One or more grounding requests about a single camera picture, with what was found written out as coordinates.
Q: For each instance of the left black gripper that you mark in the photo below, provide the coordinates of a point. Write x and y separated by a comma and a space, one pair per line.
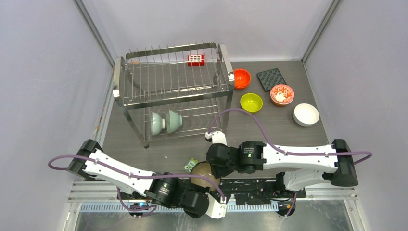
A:
202, 189

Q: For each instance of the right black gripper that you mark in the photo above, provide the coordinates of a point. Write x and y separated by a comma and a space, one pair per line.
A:
218, 172

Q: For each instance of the dark blue ceramic bowl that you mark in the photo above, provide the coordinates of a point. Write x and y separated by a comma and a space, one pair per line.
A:
204, 169

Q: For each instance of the yellow bowl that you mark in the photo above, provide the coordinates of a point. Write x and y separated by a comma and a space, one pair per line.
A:
251, 102

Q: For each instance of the orange plastic bowl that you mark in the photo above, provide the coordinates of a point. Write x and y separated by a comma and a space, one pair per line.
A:
242, 77
239, 87

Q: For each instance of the metal two-tier dish rack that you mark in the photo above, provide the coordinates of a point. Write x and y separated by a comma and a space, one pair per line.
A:
154, 80

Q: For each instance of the white bowl red pattern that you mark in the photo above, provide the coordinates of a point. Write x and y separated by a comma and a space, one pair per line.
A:
282, 93

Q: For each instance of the plain white bowl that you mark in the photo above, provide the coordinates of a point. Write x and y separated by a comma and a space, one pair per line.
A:
306, 115

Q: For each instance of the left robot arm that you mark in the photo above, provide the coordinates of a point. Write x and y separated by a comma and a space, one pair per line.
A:
92, 163

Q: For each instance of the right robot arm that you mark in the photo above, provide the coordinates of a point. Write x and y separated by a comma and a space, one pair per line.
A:
252, 156

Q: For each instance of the white plate in rack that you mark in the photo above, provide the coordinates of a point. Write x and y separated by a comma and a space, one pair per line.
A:
157, 124

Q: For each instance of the green owl puzzle piece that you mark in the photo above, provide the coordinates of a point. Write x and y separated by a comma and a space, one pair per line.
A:
190, 165

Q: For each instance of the pale green ceramic bowl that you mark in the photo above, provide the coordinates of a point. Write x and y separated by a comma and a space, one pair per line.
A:
173, 121

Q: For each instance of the dark grey studded baseplate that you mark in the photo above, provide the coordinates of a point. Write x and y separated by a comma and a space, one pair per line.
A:
270, 78

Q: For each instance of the red white toy block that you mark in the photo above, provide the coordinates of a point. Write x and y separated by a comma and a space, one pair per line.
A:
195, 60

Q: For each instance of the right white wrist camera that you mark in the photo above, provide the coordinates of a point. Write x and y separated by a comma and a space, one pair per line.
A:
216, 137

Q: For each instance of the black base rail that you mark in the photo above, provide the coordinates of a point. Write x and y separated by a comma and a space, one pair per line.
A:
253, 191

